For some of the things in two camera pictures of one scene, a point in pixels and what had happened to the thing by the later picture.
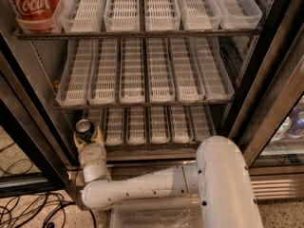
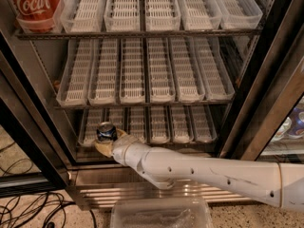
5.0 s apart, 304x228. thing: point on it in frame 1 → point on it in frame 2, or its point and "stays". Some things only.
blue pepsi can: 85,129 → 106,132
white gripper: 91,152 → 120,148
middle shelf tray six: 215,78 stays
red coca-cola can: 34,6 stays
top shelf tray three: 122,9 stays
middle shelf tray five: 187,80 stays
